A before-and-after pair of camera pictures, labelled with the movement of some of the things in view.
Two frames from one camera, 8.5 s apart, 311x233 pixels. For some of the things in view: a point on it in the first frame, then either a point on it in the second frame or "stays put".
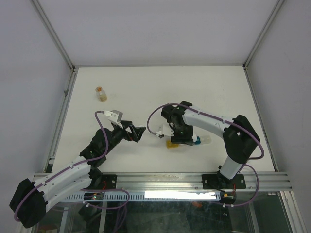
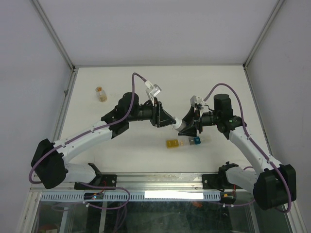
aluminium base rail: [193, 182] stays put
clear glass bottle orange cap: [101, 94] stays put
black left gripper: [136, 131] → [160, 118]
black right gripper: [187, 139] → [191, 130]
